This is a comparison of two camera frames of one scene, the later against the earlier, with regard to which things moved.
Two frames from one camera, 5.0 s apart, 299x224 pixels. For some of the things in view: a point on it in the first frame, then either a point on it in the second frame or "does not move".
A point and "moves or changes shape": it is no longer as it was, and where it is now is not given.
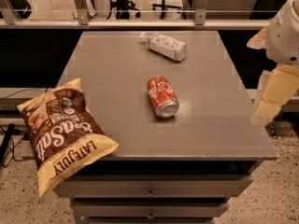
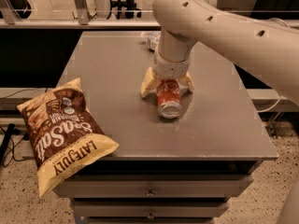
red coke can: x=163 y=96 moves or changes shape
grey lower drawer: x=149 y=208 does not move
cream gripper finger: x=277 y=88 -> x=149 y=82
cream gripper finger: x=260 y=40 -> x=187 y=81
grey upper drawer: x=154 y=186 does not move
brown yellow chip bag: x=63 y=133 does not move
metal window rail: x=129 y=23 does not move
